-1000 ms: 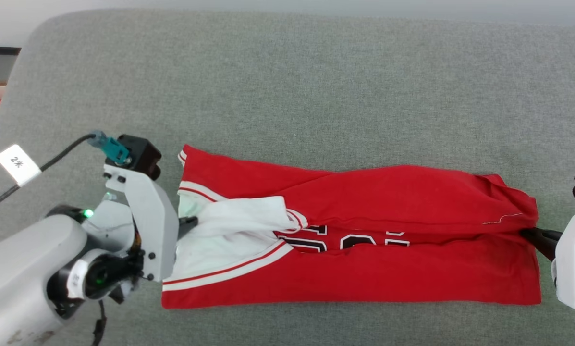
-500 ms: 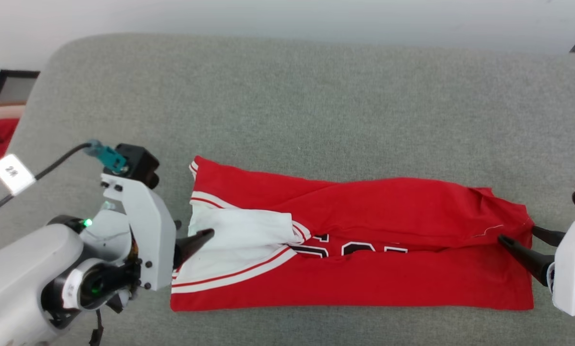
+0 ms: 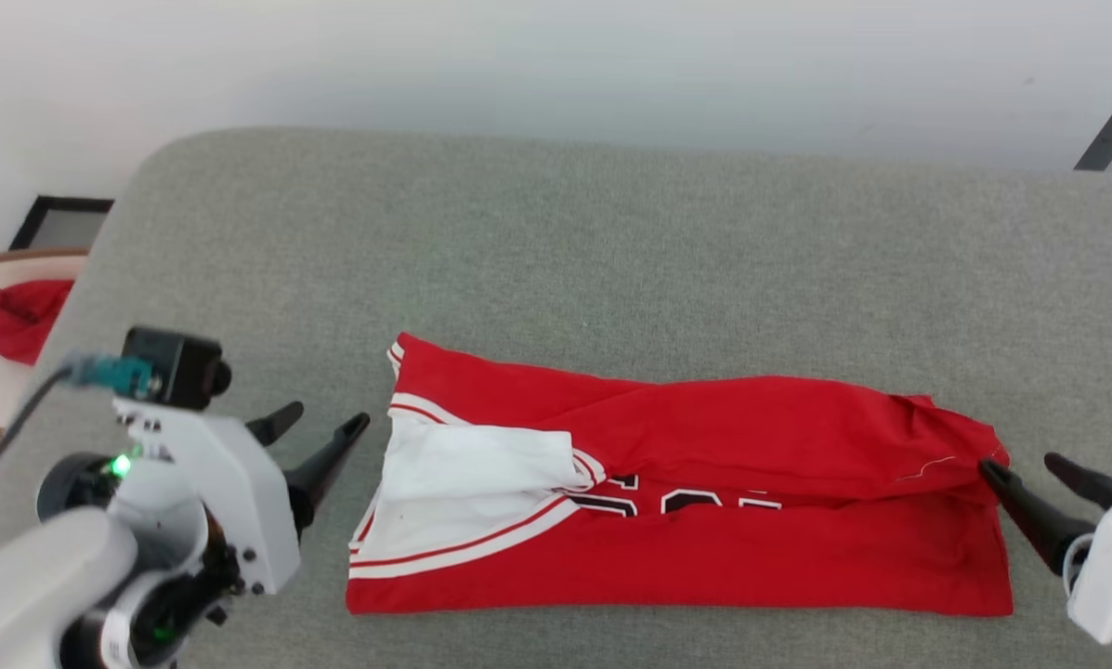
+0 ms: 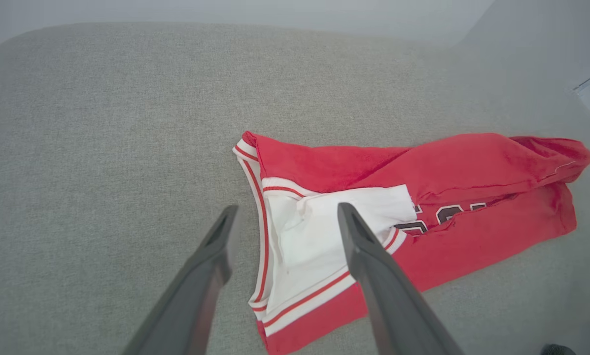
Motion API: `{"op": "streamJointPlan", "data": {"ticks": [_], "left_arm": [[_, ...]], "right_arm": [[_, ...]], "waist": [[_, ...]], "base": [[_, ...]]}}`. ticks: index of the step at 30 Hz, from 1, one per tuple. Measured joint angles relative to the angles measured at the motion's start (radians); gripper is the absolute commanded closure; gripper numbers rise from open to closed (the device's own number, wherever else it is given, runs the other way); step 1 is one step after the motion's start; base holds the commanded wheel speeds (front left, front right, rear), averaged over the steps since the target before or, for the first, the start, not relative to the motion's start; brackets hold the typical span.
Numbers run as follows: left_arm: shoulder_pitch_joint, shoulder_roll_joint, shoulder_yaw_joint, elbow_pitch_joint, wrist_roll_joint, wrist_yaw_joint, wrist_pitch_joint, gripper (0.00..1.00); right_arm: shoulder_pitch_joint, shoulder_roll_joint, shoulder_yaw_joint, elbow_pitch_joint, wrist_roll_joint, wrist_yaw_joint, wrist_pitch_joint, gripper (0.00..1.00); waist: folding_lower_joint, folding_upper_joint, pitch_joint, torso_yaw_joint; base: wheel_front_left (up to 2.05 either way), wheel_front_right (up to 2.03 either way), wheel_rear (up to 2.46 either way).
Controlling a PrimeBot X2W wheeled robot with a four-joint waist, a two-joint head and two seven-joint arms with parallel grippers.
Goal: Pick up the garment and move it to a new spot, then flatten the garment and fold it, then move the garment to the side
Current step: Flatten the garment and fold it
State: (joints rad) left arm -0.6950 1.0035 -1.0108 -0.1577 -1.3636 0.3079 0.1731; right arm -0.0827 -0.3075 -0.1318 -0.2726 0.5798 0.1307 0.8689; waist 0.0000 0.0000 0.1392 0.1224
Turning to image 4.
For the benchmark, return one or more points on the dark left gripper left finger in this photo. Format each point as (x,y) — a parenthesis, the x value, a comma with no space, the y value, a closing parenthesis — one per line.
(196,296)

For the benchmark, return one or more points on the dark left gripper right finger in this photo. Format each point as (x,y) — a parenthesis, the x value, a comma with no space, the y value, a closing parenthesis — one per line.
(388,301)

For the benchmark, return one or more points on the red white-trimmed jersey garment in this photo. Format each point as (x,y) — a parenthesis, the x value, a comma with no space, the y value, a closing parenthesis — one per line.
(472,162)

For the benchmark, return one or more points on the grey fabric sofa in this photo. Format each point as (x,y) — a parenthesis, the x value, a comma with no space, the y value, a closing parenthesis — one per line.
(102,148)

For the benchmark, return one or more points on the dark round object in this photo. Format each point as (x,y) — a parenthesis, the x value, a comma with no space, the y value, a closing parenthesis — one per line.
(558,350)

